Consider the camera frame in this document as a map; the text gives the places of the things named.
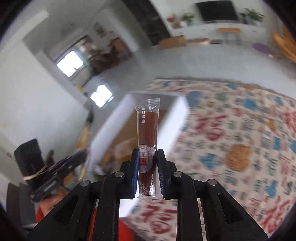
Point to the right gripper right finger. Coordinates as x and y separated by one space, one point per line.
205 208

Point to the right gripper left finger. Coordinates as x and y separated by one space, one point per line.
91 210

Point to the white tv cabinet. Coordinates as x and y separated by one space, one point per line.
249 33

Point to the black television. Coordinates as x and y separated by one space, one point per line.
213 11

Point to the black display cabinet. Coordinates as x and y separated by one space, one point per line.
149 19

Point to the green potted plant right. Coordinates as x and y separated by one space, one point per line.
251 17

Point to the green plant left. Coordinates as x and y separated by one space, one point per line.
188 18

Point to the dining table with chairs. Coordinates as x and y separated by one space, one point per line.
115 53

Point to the red flower vase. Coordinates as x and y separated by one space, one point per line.
172 21

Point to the orange lounge chair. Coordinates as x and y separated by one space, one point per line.
285 43

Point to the purple floor mat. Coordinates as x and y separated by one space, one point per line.
262 48

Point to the person left hand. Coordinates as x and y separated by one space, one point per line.
47 204

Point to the patterned fu character tablecloth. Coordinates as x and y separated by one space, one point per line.
244 137

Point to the white storage box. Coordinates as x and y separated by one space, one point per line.
117 136

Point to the cardboard box on floor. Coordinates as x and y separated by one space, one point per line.
173 42

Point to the small wooden stool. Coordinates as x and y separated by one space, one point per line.
227 31

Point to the packaged bread loaf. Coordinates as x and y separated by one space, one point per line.
115 156

